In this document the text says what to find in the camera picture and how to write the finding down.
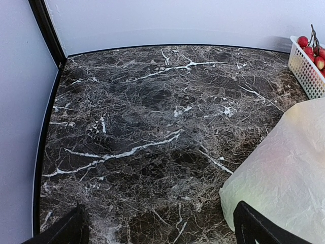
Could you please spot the white plastic basket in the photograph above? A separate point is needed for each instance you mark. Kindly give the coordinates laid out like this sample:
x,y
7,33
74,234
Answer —
x,y
306,72

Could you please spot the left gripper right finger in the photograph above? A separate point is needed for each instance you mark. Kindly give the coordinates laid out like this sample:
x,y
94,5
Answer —
x,y
252,227

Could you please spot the left black frame post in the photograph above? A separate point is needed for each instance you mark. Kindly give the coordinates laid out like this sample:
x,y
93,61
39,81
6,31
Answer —
x,y
46,27

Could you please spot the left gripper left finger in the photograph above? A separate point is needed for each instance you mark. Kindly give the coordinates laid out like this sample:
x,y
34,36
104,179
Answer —
x,y
71,228

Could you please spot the red cherry bunch toy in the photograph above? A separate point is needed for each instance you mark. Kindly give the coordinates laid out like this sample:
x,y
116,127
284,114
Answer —
x,y
313,49

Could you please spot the banana print plastic bag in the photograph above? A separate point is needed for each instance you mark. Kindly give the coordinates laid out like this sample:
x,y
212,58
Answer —
x,y
283,178

